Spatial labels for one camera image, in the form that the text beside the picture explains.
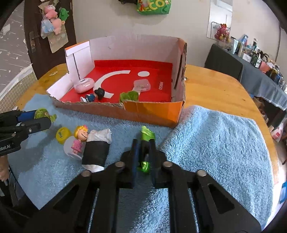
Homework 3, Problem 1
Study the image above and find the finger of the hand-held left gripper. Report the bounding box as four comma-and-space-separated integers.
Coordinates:
0, 118, 52, 140
0, 110, 37, 126

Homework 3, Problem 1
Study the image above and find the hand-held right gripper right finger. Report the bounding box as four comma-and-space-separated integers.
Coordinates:
149, 139, 263, 233

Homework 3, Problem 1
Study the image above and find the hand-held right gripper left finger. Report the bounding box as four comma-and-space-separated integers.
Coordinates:
23, 139, 142, 233

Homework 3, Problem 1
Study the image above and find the green yarn scrubber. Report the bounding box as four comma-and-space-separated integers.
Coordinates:
34, 108, 57, 123
119, 90, 139, 103

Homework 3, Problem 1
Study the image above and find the green black snack packet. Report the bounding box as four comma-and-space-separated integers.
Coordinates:
137, 125, 156, 174

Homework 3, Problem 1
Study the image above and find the yellow bottle cap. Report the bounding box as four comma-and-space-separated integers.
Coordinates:
56, 127, 70, 144

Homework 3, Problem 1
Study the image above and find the black white snack packet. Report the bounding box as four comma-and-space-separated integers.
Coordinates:
81, 128, 112, 172

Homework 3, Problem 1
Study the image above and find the orange cardboard box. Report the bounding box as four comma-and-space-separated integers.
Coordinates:
46, 34, 187, 129

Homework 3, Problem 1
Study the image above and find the blond girl figurine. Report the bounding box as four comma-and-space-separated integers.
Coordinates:
71, 125, 89, 155

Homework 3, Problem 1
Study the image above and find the dark-haired boy figurine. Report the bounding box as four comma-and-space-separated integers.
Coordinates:
80, 88, 106, 102

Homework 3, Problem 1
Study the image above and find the pink round toy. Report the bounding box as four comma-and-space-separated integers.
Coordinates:
74, 77, 95, 93

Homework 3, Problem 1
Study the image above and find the clear plastic box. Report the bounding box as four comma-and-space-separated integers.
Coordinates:
133, 79, 150, 93

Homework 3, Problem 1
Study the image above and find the person's left hand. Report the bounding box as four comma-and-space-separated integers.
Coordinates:
0, 154, 9, 182

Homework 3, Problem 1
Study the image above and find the dark brown door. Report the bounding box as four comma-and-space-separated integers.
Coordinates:
23, 0, 78, 79

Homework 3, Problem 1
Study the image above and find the blue towel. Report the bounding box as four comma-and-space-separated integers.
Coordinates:
8, 93, 275, 233

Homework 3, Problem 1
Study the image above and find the bluish plastic bag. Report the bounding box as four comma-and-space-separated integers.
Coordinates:
40, 19, 54, 38

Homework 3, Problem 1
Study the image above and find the pale pink plush toy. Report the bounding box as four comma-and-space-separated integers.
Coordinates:
50, 18, 63, 35

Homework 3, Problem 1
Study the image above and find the white red plastic bag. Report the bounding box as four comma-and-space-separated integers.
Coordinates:
270, 123, 284, 141

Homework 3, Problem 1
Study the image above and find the side table with dark cloth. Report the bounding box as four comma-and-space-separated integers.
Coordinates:
204, 44, 287, 111

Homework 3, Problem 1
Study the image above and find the pink rabbit plush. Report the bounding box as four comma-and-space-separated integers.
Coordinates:
214, 23, 230, 42

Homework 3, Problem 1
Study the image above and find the group of bottles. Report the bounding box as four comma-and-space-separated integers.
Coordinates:
229, 34, 287, 90

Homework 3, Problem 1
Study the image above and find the green shopping bag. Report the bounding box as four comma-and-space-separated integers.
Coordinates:
136, 0, 172, 16

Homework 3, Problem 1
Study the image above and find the metal door handle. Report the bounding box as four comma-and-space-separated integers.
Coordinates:
29, 31, 37, 53

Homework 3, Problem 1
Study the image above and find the wall mirror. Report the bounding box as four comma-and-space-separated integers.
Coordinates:
206, 0, 234, 39

